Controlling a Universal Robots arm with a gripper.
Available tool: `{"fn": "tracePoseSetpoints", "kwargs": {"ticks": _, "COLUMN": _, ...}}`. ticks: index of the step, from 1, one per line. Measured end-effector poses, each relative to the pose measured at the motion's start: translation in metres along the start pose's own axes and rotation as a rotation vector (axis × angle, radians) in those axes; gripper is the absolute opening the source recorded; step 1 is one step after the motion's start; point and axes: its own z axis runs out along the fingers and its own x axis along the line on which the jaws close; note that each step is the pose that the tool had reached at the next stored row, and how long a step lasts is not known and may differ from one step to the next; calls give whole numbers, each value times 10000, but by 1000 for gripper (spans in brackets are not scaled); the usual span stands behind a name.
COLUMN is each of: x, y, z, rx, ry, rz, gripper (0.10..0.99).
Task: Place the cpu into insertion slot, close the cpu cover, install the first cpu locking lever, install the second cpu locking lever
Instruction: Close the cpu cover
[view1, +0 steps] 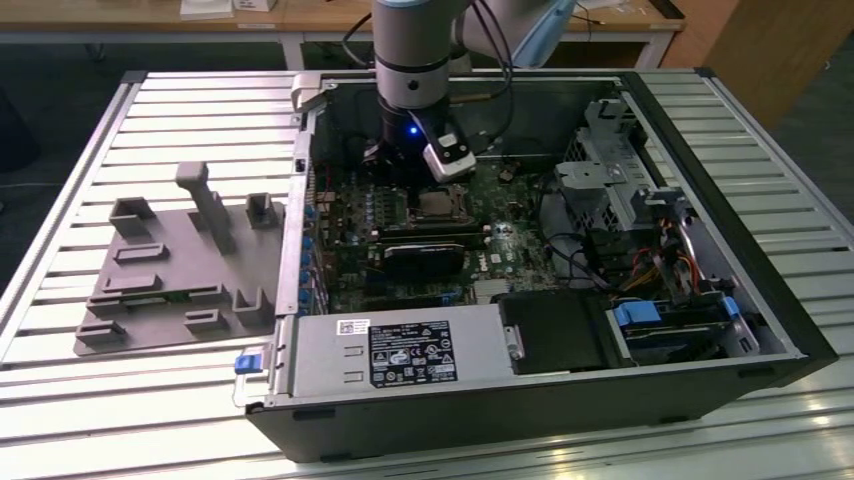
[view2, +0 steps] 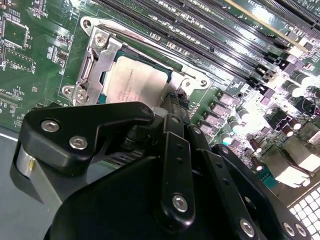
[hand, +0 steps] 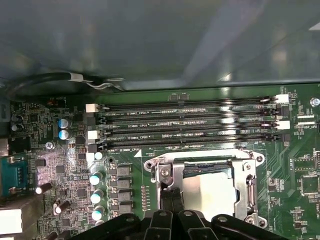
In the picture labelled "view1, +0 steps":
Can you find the silver CPU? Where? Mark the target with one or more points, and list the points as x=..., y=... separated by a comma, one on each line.
x=435, y=201

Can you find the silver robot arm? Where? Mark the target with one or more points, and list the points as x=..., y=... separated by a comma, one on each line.
x=407, y=45

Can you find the CPU socket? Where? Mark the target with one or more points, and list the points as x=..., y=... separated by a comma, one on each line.
x=406, y=220

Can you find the black drive bay cover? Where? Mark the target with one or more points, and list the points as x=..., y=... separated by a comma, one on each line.
x=561, y=330

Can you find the black RAM stick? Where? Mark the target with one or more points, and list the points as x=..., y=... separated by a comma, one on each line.
x=427, y=230

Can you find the black graphics card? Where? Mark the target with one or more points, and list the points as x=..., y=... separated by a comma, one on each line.
x=420, y=260

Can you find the green motherboard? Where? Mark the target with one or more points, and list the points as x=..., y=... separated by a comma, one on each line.
x=514, y=250

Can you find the silver chipset heatsink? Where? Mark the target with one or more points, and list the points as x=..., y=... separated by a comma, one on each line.
x=492, y=290

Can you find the metal drive cage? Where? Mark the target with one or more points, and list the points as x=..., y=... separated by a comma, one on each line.
x=601, y=190

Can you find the white box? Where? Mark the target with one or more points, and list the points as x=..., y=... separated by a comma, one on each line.
x=207, y=9

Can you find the grey parts rack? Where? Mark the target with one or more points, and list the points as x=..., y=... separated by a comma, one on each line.
x=174, y=280

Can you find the grey power supply unit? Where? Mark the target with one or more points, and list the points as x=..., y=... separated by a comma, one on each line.
x=320, y=360

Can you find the blue case latch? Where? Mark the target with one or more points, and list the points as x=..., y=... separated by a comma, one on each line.
x=248, y=362

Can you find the hard disk in blue carrier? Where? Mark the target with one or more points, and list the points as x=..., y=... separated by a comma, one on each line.
x=637, y=312

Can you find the wooden desk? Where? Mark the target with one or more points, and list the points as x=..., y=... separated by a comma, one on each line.
x=134, y=22

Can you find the black open PC case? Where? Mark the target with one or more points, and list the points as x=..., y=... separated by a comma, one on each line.
x=467, y=425

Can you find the small blue clip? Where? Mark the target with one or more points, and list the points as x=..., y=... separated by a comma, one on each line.
x=730, y=308

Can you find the wooden cabinet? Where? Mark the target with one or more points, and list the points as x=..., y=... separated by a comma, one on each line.
x=767, y=45

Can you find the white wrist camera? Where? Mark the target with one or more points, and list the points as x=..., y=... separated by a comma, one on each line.
x=450, y=160

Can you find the grey plastic bracket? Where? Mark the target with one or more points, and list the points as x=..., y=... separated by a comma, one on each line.
x=667, y=202

